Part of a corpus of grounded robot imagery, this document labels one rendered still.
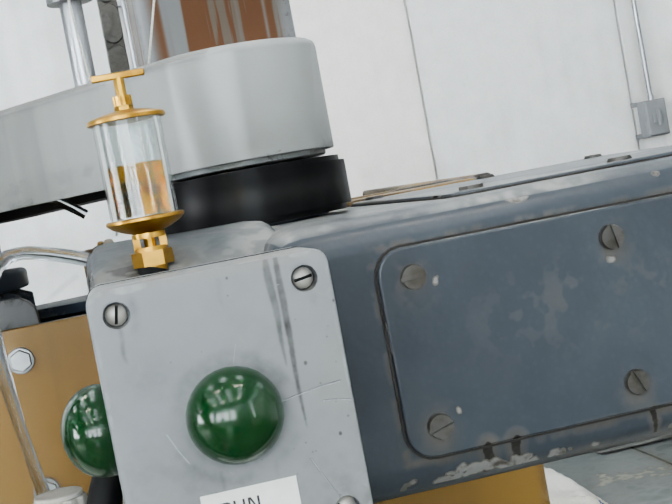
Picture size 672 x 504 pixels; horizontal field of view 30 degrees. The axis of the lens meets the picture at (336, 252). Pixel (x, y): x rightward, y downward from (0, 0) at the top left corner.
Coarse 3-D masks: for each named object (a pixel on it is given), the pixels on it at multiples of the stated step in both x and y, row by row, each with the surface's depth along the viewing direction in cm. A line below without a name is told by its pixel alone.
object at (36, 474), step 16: (64, 208) 76; (80, 208) 76; (0, 256) 52; (16, 256) 52; (32, 256) 52; (48, 256) 51; (64, 256) 51; (80, 256) 51; (0, 272) 53; (0, 336) 68; (0, 352) 57; (0, 368) 58; (0, 384) 59; (16, 400) 60; (16, 416) 61; (16, 432) 62; (32, 448) 63; (32, 464) 64; (32, 480) 67
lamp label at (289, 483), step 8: (280, 480) 38; (288, 480) 39; (296, 480) 39; (240, 488) 38; (248, 488) 38; (256, 488) 38; (264, 488) 38; (272, 488) 38; (280, 488) 38; (288, 488) 39; (296, 488) 39; (208, 496) 38; (216, 496) 38; (224, 496) 38; (232, 496) 38; (240, 496) 38; (248, 496) 38; (256, 496) 38; (264, 496) 38; (272, 496) 38; (280, 496) 38; (288, 496) 39; (296, 496) 39
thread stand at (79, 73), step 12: (48, 0) 75; (60, 0) 74; (72, 0) 75; (84, 0) 76; (60, 12) 76; (72, 24) 75; (84, 24) 76; (72, 36) 75; (84, 36) 75; (72, 48) 75; (84, 48) 75; (72, 60) 75; (72, 72) 76; (84, 72) 75
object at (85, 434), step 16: (96, 384) 40; (80, 400) 39; (96, 400) 39; (64, 416) 39; (80, 416) 39; (96, 416) 38; (64, 432) 39; (80, 432) 38; (96, 432) 38; (64, 448) 39; (80, 448) 38; (96, 448) 38; (112, 448) 38; (80, 464) 39; (96, 464) 39; (112, 464) 39
